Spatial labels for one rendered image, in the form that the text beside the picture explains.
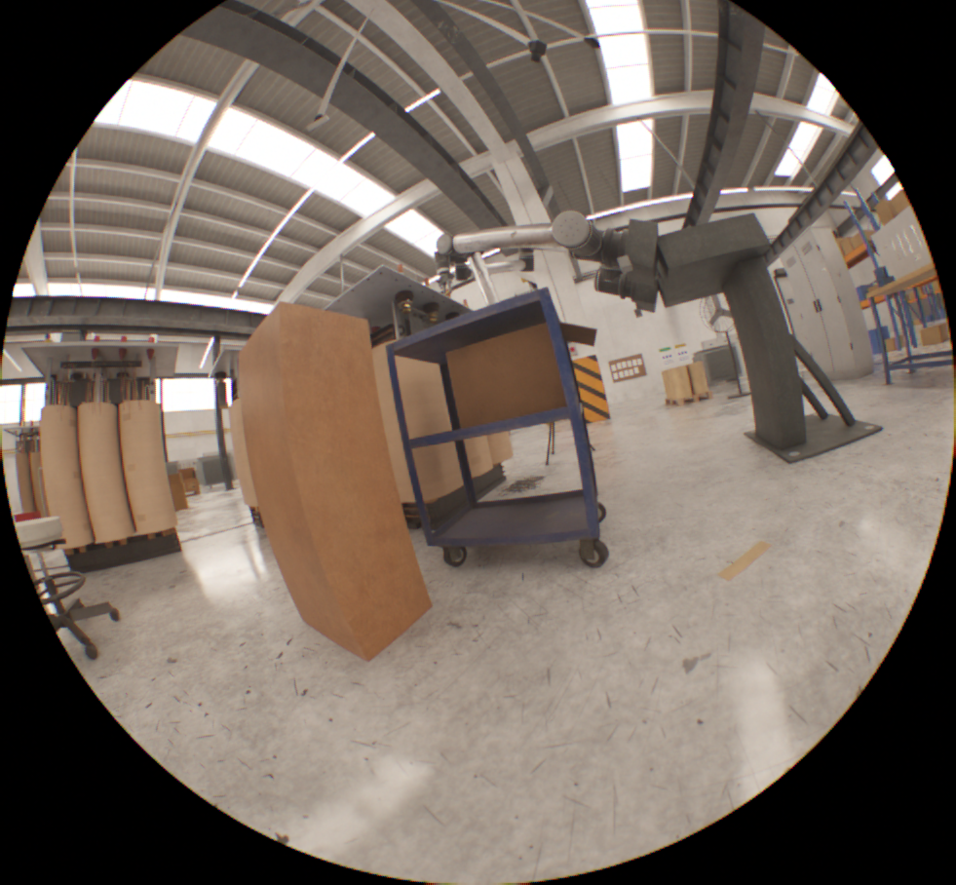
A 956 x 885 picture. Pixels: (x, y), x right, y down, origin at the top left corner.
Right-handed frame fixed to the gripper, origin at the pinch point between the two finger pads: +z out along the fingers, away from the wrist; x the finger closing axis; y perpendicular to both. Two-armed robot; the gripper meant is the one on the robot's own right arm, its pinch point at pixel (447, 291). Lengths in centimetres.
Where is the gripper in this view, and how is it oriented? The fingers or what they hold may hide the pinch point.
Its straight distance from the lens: 219.6
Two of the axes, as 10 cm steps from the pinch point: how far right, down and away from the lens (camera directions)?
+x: 6.5, -1.8, -7.4
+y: -7.3, 1.2, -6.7
